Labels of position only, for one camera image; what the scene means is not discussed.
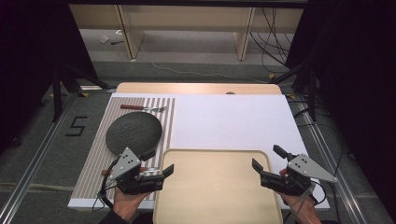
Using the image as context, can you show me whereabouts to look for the beige plastic tray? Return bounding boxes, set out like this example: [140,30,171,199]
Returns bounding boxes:
[151,148,285,224]

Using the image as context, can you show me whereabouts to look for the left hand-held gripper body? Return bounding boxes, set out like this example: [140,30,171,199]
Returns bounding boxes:
[108,147,165,196]

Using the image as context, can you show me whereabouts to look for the black floor cable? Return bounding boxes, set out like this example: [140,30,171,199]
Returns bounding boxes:
[292,98,345,178]

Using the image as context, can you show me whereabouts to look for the hand-held gripper cable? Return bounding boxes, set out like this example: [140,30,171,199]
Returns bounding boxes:
[92,158,120,213]
[291,178,328,218]

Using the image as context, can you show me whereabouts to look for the person's left hand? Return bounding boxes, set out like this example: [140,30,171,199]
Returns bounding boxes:
[112,187,151,223]

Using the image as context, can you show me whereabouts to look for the right hand-held gripper cable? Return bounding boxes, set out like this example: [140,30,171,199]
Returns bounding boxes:
[291,178,328,218]

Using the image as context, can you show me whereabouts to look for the brown handled metal fork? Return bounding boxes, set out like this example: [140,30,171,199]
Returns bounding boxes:
[120,104,168,114]

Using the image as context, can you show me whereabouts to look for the black curtain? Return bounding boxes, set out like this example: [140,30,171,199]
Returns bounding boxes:
[285,0,396,216]
[0,0,98,154]

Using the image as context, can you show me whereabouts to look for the person's right hand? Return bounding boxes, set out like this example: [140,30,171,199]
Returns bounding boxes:
[278,191,322,224]

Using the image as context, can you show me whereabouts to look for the black metal stand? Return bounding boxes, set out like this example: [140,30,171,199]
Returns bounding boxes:
[271,58,319,123]
[50,61,118,123]

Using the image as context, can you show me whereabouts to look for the dark round plate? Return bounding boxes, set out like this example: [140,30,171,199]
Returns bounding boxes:
[105,111,163,157]

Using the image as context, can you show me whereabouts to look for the white board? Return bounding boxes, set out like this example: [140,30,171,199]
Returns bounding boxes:
[67,92,332,211]

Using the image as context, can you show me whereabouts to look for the bundle of black cables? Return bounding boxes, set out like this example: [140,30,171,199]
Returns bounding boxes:
[249,7,294,75]

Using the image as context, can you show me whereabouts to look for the striped placemat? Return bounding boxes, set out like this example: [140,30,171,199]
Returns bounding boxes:
[71,96,177,202]

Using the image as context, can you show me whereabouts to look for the wooden shelf unit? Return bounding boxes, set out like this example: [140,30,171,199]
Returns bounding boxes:
[68,4,304,62]

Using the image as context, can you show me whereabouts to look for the left hand-held gripper cable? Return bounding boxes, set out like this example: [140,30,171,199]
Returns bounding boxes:
[92,158,120,213]

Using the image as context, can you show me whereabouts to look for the wooden table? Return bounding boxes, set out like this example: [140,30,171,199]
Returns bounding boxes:
[115,81,283,96]

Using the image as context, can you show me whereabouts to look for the metal floor rail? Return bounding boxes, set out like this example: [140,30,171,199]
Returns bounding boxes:
[291,95,369,224]
[0,92,78,224]

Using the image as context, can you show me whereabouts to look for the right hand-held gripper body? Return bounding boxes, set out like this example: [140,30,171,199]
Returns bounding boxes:
[260,153,339,197]

